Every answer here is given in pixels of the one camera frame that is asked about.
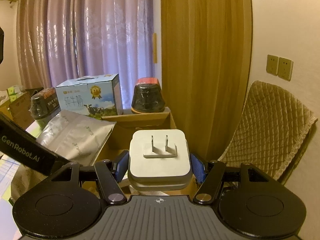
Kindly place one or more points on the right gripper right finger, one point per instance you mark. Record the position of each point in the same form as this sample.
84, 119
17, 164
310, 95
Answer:
209, 175

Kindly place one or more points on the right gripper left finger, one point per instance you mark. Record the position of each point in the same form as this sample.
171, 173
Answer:
109, 175

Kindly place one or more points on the white power adapter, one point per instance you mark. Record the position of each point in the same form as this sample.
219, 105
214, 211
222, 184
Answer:
159, 160

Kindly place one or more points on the silver foil pouch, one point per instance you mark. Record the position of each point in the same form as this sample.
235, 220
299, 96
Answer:
76, 137

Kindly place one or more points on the cardboard boxes beside table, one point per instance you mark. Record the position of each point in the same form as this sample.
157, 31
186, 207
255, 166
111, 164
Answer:
16, 102

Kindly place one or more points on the dark wrapped bowl container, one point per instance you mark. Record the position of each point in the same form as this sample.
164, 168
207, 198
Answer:
44, 106

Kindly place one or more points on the brown cardboard box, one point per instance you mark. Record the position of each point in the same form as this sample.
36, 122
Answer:
119, 140

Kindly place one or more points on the quilted brown chair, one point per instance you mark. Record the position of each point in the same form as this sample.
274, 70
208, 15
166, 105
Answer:
272, 133

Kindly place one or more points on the blue milk carton box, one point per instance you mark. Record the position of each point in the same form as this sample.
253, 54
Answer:
93, 96

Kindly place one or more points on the purple curtain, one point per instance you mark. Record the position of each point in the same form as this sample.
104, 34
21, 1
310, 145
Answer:
59, 40

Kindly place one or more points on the wooden door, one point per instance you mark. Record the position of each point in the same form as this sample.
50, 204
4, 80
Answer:
206, 58

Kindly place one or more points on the wooden wall hanger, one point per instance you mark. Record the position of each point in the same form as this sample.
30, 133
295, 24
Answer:
154, 47

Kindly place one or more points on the wall socket plates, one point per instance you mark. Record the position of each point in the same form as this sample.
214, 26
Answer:
279, 66

